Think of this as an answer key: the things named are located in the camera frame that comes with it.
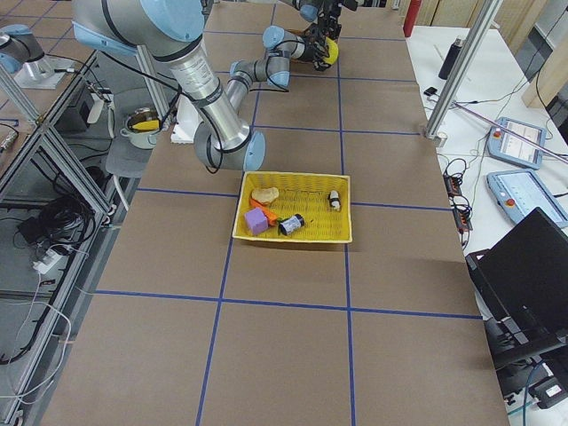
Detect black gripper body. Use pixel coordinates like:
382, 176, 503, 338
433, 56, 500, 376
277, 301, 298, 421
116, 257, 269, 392
305, 12, 342, 62

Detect yellow tape roll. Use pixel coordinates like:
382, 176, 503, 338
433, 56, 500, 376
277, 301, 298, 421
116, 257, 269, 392
322, 37, 339, 67

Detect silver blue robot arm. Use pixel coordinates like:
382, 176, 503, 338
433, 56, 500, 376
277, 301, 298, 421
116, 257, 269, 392
73, 1, 358, 172

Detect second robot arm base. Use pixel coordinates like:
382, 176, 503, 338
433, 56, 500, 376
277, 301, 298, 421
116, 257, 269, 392
1, 24, 63, 90

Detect brown wicker basket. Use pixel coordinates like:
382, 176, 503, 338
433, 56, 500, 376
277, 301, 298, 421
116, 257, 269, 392
283, 30, 313, 65

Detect yellow plastic basket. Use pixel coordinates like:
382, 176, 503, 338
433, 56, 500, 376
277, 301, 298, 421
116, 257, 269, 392
233, 171, 352, 244

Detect red fire extinguisher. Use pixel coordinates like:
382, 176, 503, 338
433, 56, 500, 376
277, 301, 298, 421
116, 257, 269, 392
403, 0, 422, 38

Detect small black clip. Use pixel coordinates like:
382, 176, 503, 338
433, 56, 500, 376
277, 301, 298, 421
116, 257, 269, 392
423, 87, 438, 97

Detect black water bottle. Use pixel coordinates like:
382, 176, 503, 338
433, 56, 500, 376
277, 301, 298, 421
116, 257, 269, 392
438, 37, 463, 80

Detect black white penguin toy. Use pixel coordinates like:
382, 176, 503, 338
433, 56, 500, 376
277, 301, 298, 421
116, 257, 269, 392
327, 190, 342, 212

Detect bread roll toy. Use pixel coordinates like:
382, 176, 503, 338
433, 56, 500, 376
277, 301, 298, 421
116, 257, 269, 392
251, 187, 280, 206

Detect orange carrot toy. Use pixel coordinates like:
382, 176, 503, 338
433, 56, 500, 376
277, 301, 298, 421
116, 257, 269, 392
249, 198, 279, 226

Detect black cylindrical can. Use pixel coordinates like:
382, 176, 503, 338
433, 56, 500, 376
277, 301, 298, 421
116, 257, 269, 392
279, 214, 305, 236

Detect purple foam cube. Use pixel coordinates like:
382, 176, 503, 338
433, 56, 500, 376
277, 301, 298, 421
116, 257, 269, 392
244, 208, 270, 236

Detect white enamel pot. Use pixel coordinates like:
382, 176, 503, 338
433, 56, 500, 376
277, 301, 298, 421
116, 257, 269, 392
120, 107, 162, 150

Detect upper blue teach pendant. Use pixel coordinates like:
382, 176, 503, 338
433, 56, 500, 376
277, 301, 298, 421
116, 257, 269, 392
486, 116, 548, 170

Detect blue teach pendant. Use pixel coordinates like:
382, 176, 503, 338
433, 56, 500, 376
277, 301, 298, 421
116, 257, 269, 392
486, 116, 548, 170
486, 169, 567, 228

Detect pink reacher grabber stick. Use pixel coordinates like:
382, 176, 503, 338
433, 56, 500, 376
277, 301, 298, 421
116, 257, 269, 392
452, 101, 568, 158

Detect lower blue teach pendant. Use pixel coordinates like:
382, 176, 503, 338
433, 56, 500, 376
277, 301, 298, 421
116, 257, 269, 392
486, 169, 567, 228

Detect black laptop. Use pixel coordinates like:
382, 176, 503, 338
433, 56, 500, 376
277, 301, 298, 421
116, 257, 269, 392
466, 208, 567, 333

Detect white power strip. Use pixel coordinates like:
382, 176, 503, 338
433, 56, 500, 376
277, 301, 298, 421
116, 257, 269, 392
32, 248, 62, 275

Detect black monitor stand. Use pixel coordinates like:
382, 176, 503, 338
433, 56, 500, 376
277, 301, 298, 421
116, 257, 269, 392
484, 317, 567, 407

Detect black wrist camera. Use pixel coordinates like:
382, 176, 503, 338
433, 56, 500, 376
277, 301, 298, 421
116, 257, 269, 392
339, 0, 359, 12

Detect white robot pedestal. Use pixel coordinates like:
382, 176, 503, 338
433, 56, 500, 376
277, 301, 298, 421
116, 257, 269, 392
170, 97, 201, 145

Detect aluminium frame post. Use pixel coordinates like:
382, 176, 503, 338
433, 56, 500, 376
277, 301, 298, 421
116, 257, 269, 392
423, 0, 503, 139

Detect black orange cable adapter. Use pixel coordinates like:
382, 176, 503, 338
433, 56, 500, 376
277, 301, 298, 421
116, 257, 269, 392
443, 173, 473, 233

